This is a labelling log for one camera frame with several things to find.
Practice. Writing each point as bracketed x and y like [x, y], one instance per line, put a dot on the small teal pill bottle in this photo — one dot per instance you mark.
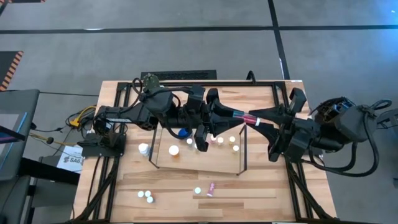
[197, 190]
[189, 141]

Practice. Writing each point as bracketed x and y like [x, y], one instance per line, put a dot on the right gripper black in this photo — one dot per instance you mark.
[298, 137]

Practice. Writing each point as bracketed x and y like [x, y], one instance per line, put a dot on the white printed paper sheet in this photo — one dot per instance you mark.
[70, 160]

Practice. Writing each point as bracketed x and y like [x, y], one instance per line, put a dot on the black orange striped floor mat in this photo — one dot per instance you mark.
[7, 67]

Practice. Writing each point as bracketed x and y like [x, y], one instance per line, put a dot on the grey cabinet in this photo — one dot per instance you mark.
[18, 102]

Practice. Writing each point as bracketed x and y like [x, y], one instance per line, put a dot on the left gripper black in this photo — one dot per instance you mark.
[199, 118]

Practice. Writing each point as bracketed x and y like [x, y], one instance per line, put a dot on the black side table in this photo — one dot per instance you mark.
[46, 171]

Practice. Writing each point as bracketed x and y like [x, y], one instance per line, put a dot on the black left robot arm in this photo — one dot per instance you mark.
[130, 115]

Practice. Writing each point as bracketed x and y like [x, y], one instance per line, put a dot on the green cactus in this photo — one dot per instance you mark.
[151, 82]

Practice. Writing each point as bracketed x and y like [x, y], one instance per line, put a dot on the small red pill bottle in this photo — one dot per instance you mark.
[150, 199]

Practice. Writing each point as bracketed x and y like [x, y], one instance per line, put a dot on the slim pink pill bottle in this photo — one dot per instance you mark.
[248, 118]
[211, 188]

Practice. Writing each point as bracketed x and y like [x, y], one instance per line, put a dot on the small pale yellow pill bottle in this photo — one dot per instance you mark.
[140, 194]

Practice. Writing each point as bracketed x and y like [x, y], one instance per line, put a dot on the small pink pill bottle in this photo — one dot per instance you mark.
[213, 138]

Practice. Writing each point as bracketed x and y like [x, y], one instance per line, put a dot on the small orange pill bottle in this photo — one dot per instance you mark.
[232, 139]
[148, 193]

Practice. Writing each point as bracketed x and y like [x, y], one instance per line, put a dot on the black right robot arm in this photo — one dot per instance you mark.
[348, 121]

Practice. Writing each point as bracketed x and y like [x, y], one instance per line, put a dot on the white round cap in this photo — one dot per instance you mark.
[173, 150]

